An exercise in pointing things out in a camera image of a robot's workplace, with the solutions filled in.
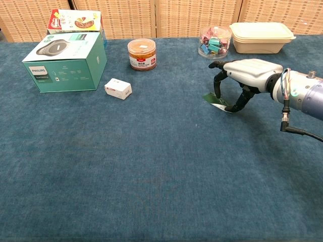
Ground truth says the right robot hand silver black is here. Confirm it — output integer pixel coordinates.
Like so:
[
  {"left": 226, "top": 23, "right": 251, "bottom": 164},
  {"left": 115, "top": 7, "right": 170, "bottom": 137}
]
[{"left": 208, "top": 58, "right": 284, "bottom": 113}]

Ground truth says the green packet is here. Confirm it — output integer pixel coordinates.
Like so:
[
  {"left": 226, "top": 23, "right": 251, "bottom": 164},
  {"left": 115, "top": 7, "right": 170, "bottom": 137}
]
[{"left": 202, "top": 92, "right": 235, "bottom": 114}]

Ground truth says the beige lidded food container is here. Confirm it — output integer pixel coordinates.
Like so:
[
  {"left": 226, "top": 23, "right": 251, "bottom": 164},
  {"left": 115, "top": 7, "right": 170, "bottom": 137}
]
[{"left": 229, "top": 22, "right": 297, "bottom": 54}]

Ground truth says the clear jar of binder clips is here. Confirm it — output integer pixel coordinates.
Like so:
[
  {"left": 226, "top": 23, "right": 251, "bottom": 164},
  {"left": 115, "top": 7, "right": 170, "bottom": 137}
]
[{"left": 197, "top": 25, "right": 233, "bottom": 60}]

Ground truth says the bamboo folding screen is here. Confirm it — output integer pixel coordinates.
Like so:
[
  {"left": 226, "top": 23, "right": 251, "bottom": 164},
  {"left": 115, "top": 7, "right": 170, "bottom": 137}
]
[{"left": 0, "top": 0, "right": 323, "bottom": 43}]

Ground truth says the clear jar with brown contents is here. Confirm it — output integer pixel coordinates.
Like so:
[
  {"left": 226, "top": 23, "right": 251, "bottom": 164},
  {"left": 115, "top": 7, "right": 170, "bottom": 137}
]
[{"left": 127, "top": 38, "right": 158, "bottom": 72}]

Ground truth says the small white cardboard box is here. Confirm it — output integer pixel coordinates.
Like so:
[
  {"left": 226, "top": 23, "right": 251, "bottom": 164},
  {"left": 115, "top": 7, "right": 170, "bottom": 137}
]
[{"left": 103, "top": 78, "right": 133, "bottom": 101}]

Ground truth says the blue carpet table cover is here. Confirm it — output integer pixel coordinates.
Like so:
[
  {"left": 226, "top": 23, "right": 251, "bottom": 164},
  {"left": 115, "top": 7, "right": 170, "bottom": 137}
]
[{"left": 0, "top": 34, "right": 323, "bottom": 242}]

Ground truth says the red white snack box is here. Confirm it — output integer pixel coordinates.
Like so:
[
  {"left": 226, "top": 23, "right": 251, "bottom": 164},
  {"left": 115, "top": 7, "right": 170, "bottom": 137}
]
[{"left": 46, "top": 9, "right": 104, "bottom": 35}]

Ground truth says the teal Philips product box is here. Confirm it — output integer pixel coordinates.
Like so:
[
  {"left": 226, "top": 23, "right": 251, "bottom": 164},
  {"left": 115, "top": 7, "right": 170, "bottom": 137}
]
[{"left": 21, "top": 31, "right": 108, "bottom": 94}]

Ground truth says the black wrist connector cable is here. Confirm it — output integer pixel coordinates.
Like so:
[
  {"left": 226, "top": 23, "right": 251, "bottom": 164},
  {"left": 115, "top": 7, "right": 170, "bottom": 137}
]
[{"left": 279, "top": 68, "right": 323, "bottom": 142}]

